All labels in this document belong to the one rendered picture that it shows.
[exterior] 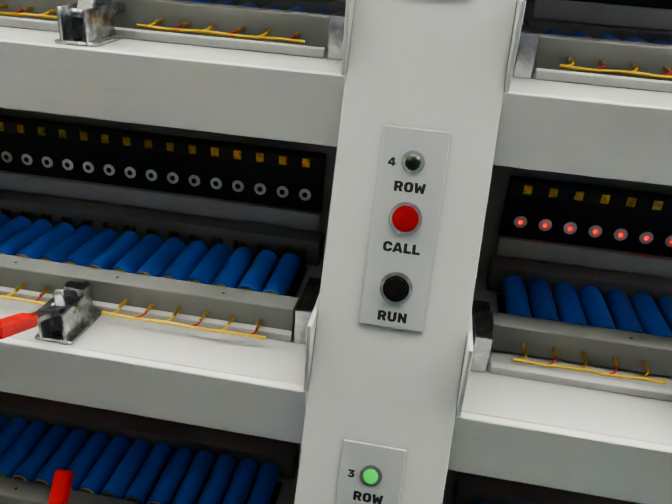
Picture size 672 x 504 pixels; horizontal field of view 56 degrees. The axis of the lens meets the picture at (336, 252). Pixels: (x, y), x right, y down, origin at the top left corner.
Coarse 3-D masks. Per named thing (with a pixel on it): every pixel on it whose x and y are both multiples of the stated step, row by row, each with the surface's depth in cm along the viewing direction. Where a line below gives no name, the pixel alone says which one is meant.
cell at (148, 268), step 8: (168, 240) 54; (176, 240) 54; (160, 248) 52; (168, 248) 52; (176, 248) 53; (184, 248) 54; (152, 256) 51; (160, 256) 51; (168, 256) 52; (176, 256) 53; (144, 264) 50; (152, 264) 50; (160, 264) 50; (168, 264) 51; (136, 272) 49; (144, 272) 49; (152, 272) 49; (160, 272) 50
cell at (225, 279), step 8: (240, 248) 53; (248, 248) 53; (232, 256) 52; (240, 256) 52; (248, 256) 53; (232, 264) 51; (240, 264) 51; (248, 264) 52; (224, 272) 49; (232, 272) 50; (240, 272) 50; (216, 280) 48; (224, 280) 48; (232, 280) 49; (240, 280) 50
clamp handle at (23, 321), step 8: (56, 296) 43; (64, 296) 43; (56, 304) 43; (64, 304) 43; (32, 312) 41; (40, 312) 41; (48, 312) 41; (56, 312) 42; (0, 320) 38; (8, 320) 38; (16, 320) 38; (24, 320) 38; (32, 320) 39; (40, 320) 40; (0, 328) 36; (8, 328) 37; (16, 328) 38; (24, 328) 39; (0, 336) 37; (8, 336) 37
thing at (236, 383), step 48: (48, 192) 59; (96, 192) 59; (144, 192) 58; (96, 336) 44; (144, 336) 44; (192, 336) 45; (240, 336) 45; (0, 384) 45; (48, 384) 44; (96, 384) 43; (144, 384) 42; (192, 384) 42; (240, 384) 41; (288, 384) 41; (240, 432) 43; (288, 432) 42
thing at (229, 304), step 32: (0, 256) 48; (32, 288) 48; (96, 288) 46; (128, 288) 46; (160, 288) 46; (192, 288) 46; (224, 288) 46; (160, 320) 45; (224, 320) 46; (256, 320) 45; (288, 320) 45
